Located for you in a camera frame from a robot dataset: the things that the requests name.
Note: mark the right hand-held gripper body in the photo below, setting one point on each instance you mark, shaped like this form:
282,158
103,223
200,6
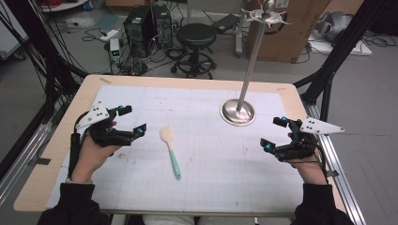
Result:
297,146

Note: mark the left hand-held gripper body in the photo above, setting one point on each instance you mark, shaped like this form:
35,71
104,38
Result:
99,135

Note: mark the person's left hand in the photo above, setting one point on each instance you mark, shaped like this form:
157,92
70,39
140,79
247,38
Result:
90,156

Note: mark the person's right hand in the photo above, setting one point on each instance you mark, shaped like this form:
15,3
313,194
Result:
309,172

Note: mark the metal utensil stand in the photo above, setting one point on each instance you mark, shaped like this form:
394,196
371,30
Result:
241,109

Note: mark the white grid mat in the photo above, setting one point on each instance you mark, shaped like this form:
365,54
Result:
212,162

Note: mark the white device with green display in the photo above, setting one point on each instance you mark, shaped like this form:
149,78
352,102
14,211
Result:
114,50

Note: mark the white power strip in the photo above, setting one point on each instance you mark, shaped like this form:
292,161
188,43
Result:
109,35

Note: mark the large black computer tower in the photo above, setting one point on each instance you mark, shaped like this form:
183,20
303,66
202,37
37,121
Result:
139,29

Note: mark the cardboard box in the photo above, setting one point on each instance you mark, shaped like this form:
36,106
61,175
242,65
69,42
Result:
291,34

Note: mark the slim black computer tower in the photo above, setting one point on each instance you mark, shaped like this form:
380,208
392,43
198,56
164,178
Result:
162,26

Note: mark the black round stool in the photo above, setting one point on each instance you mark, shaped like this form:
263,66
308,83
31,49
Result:
196,36

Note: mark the white flat board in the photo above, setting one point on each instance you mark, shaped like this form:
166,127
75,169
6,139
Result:
363,50

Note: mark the grey crumpled cover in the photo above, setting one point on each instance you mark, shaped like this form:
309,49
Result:
334,25

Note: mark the black flat device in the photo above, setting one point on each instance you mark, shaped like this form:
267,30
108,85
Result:
225,23

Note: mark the aluminium rail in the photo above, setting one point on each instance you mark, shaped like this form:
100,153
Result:
22,159
339,175

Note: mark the black frame struts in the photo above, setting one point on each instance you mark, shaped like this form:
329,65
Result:
47,56
338,53

